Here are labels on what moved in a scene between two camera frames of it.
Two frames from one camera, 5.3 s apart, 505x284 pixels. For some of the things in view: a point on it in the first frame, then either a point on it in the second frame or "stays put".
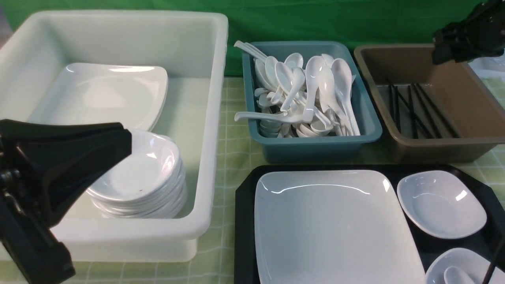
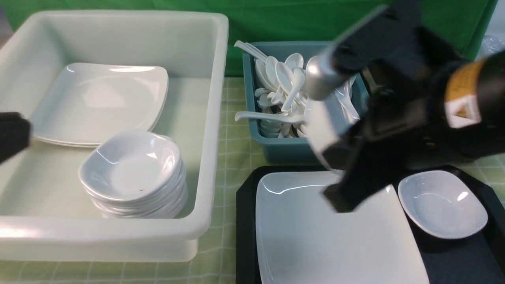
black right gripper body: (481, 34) -> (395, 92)
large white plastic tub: (191, 47) stays put
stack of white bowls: (150, 184) stays put
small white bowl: (440, 204) stays put
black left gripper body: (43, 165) -> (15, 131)
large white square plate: (331, 227) stays put
